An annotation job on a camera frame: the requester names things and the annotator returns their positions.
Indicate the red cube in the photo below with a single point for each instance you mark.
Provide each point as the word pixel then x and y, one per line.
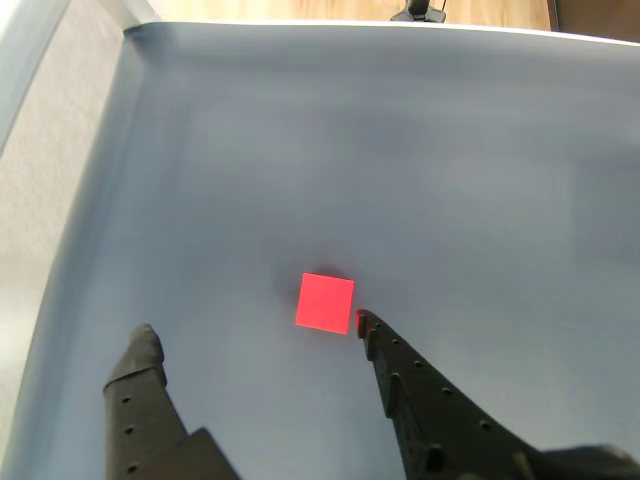
pixel 325 302

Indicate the black stand base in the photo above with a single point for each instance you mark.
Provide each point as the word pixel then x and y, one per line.
pixel 417 12

